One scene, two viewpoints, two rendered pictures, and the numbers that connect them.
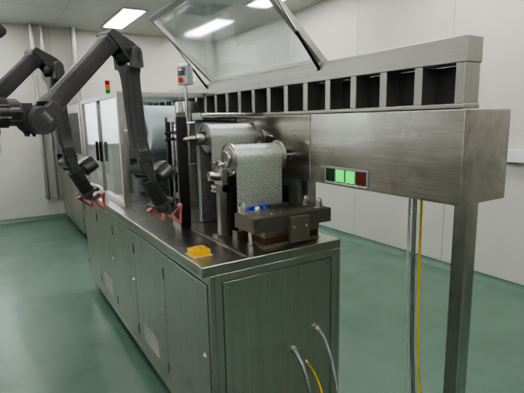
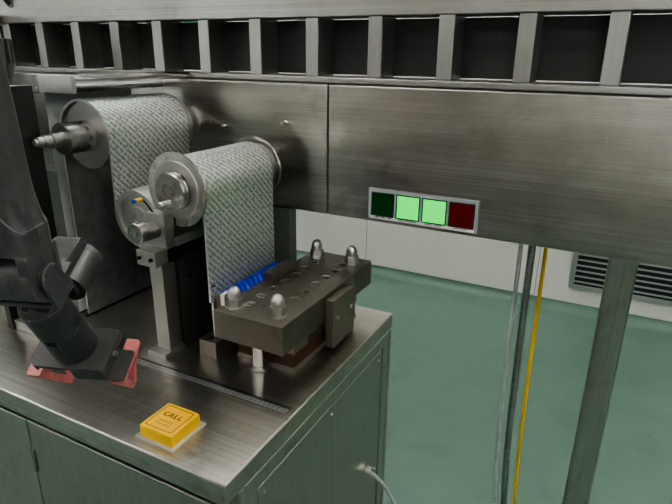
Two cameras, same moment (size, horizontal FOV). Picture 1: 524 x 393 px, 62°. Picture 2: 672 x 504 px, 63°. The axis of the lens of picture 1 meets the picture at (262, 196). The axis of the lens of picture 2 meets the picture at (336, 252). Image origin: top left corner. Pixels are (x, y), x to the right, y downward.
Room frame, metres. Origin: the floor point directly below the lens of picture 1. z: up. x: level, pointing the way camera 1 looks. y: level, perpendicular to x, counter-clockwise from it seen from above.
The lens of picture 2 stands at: (0.83, 0.41, 1.51)
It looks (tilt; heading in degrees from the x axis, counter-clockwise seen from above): 20 degrees down; 329
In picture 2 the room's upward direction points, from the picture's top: 1 degrees clockwise
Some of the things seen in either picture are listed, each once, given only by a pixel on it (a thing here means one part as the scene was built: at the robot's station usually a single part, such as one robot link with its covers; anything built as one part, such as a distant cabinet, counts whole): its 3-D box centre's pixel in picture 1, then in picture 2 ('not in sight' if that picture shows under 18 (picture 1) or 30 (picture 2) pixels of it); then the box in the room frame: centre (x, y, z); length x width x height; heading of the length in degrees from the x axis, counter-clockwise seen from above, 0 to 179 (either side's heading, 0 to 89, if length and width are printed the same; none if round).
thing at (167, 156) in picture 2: (228, 159); (177, 189); (1.90, 0.14, 1.25); 0.15 x 0.01 x 0.15; 32
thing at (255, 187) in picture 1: (260, 189); (242, 243); (1.91, 0.01, 1.11); 0.23 x 0.01 x 0.18; 122
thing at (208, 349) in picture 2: (262, 230); (248, 322); (1.92, 0.00, 0.92); 0.28 x 0.04 x 0.04; 122
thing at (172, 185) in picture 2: (226, 159); (172, 191); (1.89, 0.15, 1.25); 0.07 x 0.02 x 0.07; 32
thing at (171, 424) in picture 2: (198, 251); (170, 424); (1.64, 0.25, 0.91); 0.07 x 0.07 x 0.02; 32
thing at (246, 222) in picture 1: (283, 217); (301, 294); (1.84, -0.09, 1.00); 0.40 x 0.16 x 0.06; 122
